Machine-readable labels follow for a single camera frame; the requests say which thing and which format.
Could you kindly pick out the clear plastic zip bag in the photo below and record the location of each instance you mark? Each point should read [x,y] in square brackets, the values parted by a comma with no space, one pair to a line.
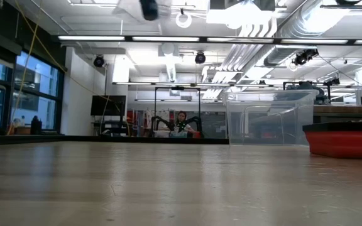
[127,9]

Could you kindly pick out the black ceiling camera rig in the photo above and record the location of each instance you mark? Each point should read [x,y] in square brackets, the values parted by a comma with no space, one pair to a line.
[303,57]

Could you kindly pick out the red tray with black rim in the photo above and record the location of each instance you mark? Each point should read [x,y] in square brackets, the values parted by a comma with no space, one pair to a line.
[344,144]

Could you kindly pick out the black background monitor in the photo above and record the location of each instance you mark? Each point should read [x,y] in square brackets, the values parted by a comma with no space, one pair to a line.
[108,106]

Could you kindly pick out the large silver air duct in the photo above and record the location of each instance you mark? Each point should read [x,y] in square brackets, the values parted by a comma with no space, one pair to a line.
[300,19]

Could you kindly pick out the black background robot arm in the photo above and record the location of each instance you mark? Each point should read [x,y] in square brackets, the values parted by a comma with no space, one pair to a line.
[162,120]
[195,120]

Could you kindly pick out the person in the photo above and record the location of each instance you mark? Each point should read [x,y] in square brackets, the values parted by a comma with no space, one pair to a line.
[181,120]

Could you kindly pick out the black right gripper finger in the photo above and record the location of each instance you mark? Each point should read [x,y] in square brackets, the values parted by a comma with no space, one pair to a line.
[149,9]

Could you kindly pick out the black aluminium table frame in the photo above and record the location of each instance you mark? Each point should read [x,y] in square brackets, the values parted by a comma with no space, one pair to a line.
[184,141]

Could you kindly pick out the black background station frame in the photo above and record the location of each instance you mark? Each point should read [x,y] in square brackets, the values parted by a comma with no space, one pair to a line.
[178,88]

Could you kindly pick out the black monitor stand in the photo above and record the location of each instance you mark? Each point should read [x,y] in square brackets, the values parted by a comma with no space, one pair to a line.
[110,128]

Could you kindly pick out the black background robot rig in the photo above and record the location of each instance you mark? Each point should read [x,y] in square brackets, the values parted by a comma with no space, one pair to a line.
[322,97]

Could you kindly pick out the wooden background table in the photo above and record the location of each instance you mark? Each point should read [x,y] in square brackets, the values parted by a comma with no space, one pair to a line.
[347,110]

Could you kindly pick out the dark framed window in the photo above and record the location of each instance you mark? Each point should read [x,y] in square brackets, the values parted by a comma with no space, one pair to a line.
[36,78]

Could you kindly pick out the clear plastic container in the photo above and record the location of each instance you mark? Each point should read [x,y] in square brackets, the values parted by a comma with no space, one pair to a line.
[269,125]

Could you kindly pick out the black ceiling spot lamp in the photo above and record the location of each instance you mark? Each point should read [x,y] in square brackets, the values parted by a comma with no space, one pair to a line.
[99,61]
[200,58]

